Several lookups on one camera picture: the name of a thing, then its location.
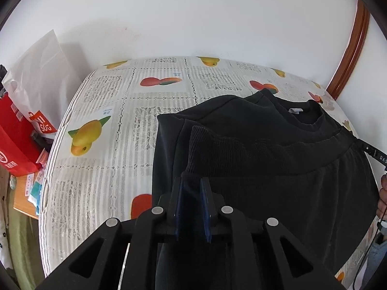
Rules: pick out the blue denim sleeve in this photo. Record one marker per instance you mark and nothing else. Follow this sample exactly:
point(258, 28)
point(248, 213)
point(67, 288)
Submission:
point(375, 257)

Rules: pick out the black sweatshirt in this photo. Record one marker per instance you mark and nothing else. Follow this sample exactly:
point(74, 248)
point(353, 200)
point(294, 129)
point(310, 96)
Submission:
point(289, 165)

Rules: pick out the wooden side table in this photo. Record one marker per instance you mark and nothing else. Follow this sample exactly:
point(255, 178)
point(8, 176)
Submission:
point(21, 202)

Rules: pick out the person's right hand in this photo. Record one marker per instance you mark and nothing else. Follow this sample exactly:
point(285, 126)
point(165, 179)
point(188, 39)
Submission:
point(381, 206)

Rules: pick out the red paper bag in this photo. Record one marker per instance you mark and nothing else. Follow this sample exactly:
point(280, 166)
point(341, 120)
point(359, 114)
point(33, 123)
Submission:
point(19, 151)

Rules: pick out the floral white pillow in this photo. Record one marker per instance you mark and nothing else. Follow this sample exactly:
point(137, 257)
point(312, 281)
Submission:
point(4, 247)

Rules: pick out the blue tissue pack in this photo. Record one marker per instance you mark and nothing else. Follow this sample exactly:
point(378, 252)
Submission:
point(34, 197)

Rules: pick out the fruit print tablecloth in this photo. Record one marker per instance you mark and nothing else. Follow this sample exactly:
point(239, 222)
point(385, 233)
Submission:
point(103, 154)

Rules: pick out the green bed sheet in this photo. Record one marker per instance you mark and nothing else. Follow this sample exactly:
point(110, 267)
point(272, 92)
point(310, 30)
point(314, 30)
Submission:
point(23, 237)

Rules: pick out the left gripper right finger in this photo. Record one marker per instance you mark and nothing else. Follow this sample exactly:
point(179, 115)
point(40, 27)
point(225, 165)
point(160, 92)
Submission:
point(224, 223)

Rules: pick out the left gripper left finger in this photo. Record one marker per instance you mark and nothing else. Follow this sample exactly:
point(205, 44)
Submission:
point(156, 235)

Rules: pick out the white Uniqlo paper bag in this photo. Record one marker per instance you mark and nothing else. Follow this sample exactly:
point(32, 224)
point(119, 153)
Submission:
point(41, 84)

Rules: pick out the brown wooden door frame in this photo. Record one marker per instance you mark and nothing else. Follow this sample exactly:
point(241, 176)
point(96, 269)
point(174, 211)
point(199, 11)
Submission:
point(352, 53)

